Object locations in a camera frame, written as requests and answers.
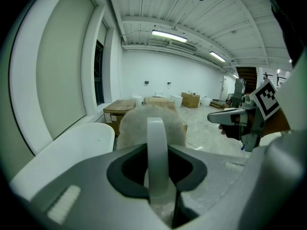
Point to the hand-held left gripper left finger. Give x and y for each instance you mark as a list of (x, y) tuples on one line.
[(91, 188)]

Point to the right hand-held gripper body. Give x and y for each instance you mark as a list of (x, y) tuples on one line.
[(266, 99)]

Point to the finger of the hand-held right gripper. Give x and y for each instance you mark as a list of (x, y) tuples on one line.
[(220, 117)]

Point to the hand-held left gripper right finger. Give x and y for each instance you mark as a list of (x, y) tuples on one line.
[(216, 181)]

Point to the white fluffy duster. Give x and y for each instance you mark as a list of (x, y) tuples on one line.
[(156, 133)]

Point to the person's right hand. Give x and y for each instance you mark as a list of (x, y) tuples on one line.
[(230, 130)]

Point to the small white toilet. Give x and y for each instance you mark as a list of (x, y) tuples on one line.
[(206, 101)]

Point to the grey metal rack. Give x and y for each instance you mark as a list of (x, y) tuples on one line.
[(239, 92)]

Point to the brown staircase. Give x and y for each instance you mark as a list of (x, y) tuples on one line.
[(247, 77)]

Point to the small cardboard box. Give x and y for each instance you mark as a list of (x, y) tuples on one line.
[(190, 100)]

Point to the white tankless toilet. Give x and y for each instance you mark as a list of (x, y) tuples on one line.
[(176, 100)]

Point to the long ceiling lamp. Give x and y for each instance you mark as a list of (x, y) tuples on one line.
[(169, 35), (217, 56)]

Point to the white toilet with tank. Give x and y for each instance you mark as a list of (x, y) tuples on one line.
[(160, 95)]

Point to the person's black printed shirt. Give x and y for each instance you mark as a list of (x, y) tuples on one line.
[(295, 32)]

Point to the cardboard box with white labels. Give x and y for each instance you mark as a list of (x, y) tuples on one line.
[(117, 111)]

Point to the white egg-shaped toilet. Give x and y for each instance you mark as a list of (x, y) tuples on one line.
[(137, 99)]

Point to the dark glass window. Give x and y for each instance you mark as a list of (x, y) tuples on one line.
[(98, 75)]

